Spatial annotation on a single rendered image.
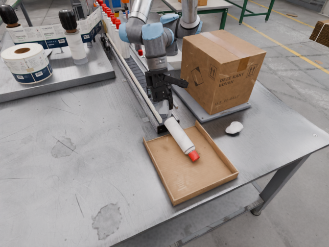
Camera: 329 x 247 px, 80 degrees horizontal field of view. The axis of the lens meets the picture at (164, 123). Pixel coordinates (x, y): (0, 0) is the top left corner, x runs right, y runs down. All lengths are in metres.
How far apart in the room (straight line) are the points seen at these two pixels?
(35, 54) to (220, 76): 0.94
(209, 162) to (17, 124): 0.90
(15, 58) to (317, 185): 2.26
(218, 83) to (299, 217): 1.28
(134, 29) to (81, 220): 0.71
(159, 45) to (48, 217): 0.67
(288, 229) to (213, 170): 1.08
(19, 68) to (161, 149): 0.87
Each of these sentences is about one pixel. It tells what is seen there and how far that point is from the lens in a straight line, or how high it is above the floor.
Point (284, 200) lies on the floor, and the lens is 1.87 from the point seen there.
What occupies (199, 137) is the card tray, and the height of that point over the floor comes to 0.83.
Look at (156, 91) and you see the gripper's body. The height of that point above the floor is 1.05.
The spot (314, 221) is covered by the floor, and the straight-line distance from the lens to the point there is 1.90.
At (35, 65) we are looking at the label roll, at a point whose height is 0.97.
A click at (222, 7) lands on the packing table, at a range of 3.12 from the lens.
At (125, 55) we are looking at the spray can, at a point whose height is 0.91.
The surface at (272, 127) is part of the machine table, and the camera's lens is 1.04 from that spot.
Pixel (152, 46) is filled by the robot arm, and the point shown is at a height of 1.20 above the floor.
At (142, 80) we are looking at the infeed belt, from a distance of 1.14.
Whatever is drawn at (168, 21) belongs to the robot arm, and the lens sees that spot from 1.33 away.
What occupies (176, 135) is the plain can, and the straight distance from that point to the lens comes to 0.79.
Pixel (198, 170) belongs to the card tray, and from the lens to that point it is 0.78.
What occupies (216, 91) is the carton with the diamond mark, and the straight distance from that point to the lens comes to 0.89.
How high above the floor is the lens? 1.48
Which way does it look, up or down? 44 degrees down
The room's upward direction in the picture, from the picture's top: straight up
